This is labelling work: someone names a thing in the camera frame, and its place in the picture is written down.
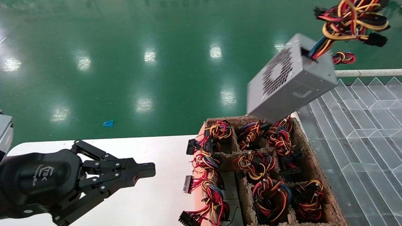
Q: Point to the clear ridged plastic sheet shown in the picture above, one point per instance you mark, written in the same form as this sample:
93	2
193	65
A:
361	141

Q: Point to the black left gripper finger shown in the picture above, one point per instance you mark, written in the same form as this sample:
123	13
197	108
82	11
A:
141	167

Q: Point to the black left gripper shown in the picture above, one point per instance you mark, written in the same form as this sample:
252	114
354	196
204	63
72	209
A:
37	179

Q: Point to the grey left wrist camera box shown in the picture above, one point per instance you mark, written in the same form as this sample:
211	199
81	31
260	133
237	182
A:
5	135

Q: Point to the brown cardboard compartment tray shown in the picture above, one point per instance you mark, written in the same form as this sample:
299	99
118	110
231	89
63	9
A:
232	120

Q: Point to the white horizontal rack pipe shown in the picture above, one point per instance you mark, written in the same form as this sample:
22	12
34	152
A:
367	73

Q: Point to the blue scrap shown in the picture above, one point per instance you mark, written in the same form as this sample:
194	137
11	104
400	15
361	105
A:
108	123

